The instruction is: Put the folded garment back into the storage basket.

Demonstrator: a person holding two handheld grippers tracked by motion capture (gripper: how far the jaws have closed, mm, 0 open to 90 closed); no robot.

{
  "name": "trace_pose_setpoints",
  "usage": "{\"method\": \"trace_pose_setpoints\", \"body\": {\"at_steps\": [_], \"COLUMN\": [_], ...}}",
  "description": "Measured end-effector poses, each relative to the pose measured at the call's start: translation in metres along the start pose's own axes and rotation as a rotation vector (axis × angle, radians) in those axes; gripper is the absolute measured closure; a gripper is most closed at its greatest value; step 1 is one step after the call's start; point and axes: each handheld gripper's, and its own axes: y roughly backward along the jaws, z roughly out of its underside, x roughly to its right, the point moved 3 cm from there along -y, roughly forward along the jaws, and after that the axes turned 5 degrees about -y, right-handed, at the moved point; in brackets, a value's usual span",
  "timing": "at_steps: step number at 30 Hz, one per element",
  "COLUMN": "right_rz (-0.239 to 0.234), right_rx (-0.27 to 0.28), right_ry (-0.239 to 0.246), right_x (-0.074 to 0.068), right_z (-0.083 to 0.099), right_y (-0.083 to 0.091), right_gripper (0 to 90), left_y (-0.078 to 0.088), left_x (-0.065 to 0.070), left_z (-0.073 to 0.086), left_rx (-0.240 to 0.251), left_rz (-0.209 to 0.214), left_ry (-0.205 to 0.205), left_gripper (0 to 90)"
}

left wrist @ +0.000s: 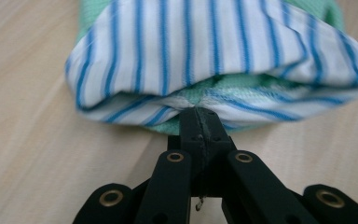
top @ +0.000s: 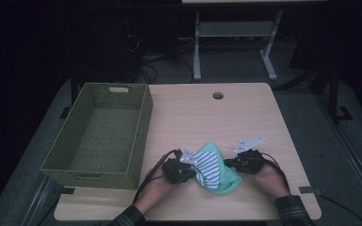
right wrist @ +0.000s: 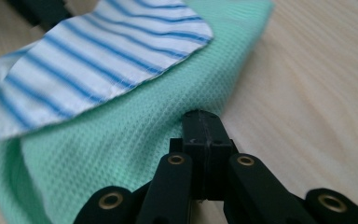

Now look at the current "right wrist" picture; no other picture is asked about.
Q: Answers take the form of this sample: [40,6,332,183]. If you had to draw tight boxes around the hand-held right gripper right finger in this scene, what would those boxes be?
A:
[200,109,240,202]

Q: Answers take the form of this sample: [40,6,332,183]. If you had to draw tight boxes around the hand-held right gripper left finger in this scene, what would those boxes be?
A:
[169,109,207,201]

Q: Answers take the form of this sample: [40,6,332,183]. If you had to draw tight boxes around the mint garment with striped collar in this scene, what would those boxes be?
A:
[0,0,276,224]

